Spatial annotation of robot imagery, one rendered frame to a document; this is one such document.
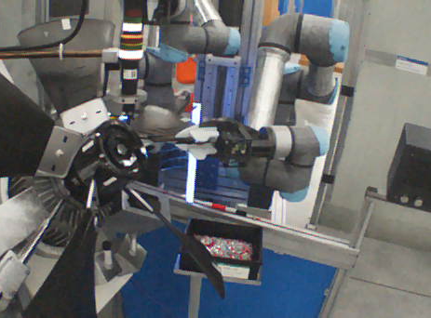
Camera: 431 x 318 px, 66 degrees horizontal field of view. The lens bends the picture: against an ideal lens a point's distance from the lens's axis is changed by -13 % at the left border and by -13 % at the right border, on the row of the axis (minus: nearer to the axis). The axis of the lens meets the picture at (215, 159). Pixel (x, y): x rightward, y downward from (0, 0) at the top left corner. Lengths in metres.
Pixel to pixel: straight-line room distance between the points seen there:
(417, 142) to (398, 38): 1.50
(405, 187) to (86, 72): 0.81
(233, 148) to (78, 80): 0.35
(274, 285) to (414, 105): 1.58
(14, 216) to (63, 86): 0.27
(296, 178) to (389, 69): 1.60
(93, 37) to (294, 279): 0.94
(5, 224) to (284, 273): 0.88
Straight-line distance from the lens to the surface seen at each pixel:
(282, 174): 0.93
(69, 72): 0.79
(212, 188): 1.56
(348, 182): 2.63
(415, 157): 0.96
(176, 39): 0.95
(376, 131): 2.50
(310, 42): 1.01
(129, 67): 0.72
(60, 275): 0.53
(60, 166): 0.68
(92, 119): 0.73
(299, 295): 1.30
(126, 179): 0.65
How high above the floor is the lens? 1.49
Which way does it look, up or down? 25 degrees down
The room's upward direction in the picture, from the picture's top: 6 degrees clockwise
